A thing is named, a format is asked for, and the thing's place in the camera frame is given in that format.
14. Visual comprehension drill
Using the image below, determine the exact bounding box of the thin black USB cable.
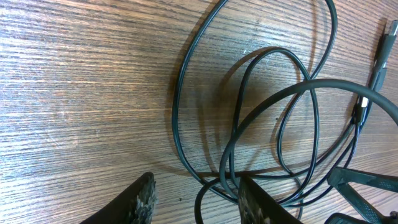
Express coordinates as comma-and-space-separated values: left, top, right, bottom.
171, 0, 374, 218

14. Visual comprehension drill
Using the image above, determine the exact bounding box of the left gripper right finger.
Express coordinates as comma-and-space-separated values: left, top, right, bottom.
238, 177, 302, 224

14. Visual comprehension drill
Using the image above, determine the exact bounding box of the thick black USB cable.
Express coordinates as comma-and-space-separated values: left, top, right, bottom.
194, 19, 398, 224

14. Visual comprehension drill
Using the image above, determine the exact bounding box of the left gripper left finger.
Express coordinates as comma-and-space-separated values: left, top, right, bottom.
81, 172, 157, 224

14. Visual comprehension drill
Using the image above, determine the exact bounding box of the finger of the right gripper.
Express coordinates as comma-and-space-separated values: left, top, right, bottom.
325, 167, 397, 224

